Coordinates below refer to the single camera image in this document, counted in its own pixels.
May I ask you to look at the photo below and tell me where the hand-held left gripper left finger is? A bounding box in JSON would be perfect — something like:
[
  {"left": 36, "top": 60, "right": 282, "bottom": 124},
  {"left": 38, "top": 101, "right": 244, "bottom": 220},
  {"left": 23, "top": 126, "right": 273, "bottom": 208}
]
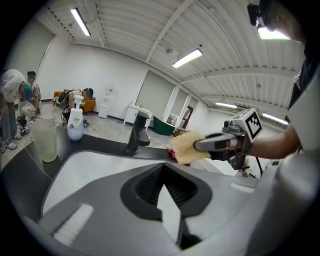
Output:
[{"left": 37, "top": 162, "right": 182, "bottom": 256}]

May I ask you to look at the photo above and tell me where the black faucet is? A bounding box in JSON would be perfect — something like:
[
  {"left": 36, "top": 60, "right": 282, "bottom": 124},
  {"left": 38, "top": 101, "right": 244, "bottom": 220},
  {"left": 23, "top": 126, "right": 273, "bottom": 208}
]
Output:
[{"left": 125, "top": 111, "right": 152, "bottom": 154}]

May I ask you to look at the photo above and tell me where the black backpack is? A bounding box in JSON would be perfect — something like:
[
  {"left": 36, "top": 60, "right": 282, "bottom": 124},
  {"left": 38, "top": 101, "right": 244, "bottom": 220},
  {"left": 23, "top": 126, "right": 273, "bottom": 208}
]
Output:
[{"left": 56, "top": 89, "right": 70, "bottom": 109}]

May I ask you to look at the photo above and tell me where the dark green bathtub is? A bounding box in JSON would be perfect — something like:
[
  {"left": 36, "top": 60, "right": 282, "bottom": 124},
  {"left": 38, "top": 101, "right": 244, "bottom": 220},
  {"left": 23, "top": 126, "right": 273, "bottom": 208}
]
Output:
[{"left": 152, "top": 115, "right": 176, "bottom": 137}]

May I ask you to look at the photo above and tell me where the person's right hand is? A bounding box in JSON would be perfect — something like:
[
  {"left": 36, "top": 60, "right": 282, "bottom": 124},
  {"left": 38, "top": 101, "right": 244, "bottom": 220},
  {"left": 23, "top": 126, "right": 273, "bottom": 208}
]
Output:
[{"left": 235, "top": 135, "right": 252, "bottom": 154}]

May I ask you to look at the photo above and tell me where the orange sofa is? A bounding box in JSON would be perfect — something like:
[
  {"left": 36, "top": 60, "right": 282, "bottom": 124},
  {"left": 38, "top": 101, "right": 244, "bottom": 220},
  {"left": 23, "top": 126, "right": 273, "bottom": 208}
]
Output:
[{"left": 53, "top": 90, "right": 97, "bottom": 114}]

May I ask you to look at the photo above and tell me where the cardboard box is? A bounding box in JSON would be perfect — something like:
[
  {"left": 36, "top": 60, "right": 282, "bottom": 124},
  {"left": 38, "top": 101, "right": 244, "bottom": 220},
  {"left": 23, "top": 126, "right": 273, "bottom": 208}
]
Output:
[{"left": 172, "top": 127, "right": 189, "bottom": 137}]

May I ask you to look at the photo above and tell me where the white vanity cabinet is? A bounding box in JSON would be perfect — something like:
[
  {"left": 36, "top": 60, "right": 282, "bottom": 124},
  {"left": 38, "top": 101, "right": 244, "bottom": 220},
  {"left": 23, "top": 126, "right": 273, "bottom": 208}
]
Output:
[{"left": 123, "top": 103, "right": 154, "bottom": 131}]

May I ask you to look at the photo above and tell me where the black head-worn camera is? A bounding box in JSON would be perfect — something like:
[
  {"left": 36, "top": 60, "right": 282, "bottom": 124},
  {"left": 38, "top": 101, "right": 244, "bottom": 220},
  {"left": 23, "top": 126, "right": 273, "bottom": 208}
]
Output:
[{"left": 246, "top": 0, "right": 274, "bottom": 27}]

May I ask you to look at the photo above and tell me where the ceiling light tube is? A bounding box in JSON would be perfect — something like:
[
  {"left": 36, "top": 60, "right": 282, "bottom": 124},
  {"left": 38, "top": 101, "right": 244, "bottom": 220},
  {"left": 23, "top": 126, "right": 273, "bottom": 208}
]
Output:
[
  {"left": 261, "top": 112, "right": 290, "bottom": 126},
  {"left": 257, "top": 26, "right": 291, "bottom": 41},
  {"left": 70, "top": 7, "right": 92, "bottom": 37},
  {"left": 214, "top": 101, "right": 238, "bottom": 109},
  {"left": 171, "top": 48, "right": 204, "bottom": 69}
]

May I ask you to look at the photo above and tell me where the person's right forearm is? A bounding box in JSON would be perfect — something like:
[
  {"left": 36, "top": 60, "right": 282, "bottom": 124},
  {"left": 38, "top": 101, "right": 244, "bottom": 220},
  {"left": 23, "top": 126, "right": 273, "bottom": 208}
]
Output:
[{"left": 248, "top": 123, "right": 301, "bottom": 160}]

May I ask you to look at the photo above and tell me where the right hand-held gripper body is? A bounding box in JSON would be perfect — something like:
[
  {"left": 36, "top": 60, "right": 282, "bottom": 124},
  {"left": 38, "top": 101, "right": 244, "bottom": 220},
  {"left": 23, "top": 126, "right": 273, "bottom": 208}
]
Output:
[{"left": 221, "top": 107, "right": 263, "bottom": 171}]

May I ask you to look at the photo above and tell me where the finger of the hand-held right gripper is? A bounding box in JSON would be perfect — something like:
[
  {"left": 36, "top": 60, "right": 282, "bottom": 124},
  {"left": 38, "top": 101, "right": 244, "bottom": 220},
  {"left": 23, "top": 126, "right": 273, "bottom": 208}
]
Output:
[
  {"left": 193, "top": 132, "right": 237, "bottom": 152},
  {"left": 210, "top": 149, "right": 236, "bottom": 162}
]

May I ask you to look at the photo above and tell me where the person's head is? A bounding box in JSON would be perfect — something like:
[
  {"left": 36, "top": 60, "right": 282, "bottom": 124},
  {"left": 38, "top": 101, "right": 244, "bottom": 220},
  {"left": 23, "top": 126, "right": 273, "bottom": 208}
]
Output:
[{"left": 259, "top": 0, "right": 310, "bottom": 45}]

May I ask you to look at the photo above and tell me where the yellow sponge brush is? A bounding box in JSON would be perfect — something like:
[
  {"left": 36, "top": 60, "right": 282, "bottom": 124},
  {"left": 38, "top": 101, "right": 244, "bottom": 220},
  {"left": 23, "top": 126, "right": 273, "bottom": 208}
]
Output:
[{"left": 170, "top": 130, "right": 212, "bottom": 166}]

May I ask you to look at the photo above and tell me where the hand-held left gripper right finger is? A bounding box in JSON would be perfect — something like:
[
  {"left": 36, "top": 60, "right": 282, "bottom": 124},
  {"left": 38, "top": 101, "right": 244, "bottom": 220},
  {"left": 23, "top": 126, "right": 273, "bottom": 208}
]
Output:
[{"left": 163, "top": 162, "right": 262, "bottom": 256}]

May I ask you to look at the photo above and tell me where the white water dispenser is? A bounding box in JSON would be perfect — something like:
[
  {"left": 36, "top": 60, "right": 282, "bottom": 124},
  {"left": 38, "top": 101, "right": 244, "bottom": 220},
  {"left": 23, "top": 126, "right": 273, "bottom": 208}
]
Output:
[{"left": 98, "top": 96, "right": 111, "bottom": 119}]

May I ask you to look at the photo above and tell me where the white pump soap bottle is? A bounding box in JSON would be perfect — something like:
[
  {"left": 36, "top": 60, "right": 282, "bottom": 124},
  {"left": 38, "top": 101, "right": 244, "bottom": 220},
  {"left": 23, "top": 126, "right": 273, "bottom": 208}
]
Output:
[{"left": 66, "top": 94, "right": 85, "bottom": 142}]

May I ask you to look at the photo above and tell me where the translucent green cup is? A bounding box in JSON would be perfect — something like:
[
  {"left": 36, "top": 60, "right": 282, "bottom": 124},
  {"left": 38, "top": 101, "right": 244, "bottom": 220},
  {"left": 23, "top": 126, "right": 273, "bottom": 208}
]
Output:
[{"left": 31, "top": 118, "right": 58, "bottom": 163}]

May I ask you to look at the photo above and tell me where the person's black shirt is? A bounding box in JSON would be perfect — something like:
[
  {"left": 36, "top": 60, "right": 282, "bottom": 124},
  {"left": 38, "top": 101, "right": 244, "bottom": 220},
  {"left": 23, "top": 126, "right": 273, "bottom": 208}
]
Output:
[{"left": 287, "top": 42, "right": 320, "bottom": 111}]

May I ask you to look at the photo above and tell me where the white sink basin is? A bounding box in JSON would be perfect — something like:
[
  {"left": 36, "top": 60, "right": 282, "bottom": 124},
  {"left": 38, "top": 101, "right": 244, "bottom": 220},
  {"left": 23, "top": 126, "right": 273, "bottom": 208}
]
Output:
[{"left": 41, "top": 149, "right": 182, "bottom": 248}]

